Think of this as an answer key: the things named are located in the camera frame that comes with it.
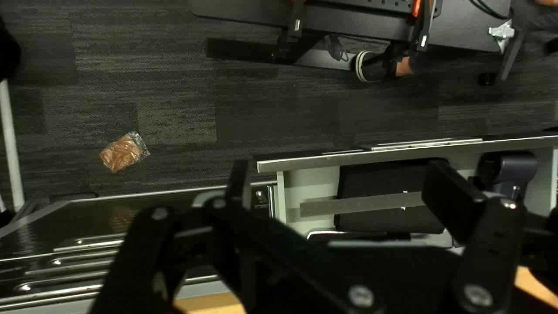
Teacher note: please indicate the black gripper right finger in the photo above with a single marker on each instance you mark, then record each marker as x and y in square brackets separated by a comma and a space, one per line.
[490, 232]

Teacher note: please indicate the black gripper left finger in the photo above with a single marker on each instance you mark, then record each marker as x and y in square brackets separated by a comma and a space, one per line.
[164, 245]

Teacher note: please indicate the black office chair base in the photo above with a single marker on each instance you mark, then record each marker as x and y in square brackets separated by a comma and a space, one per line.
[370, 63]

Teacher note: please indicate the open grey metal drawer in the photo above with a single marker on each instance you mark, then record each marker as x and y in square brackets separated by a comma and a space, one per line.
[293, 258]

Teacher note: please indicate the orange snack packet on floor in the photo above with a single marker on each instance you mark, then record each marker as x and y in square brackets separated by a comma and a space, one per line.
[124, 152]

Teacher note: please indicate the black object inside drawer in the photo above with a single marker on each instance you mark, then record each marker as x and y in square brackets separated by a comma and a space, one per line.
[385, 197]

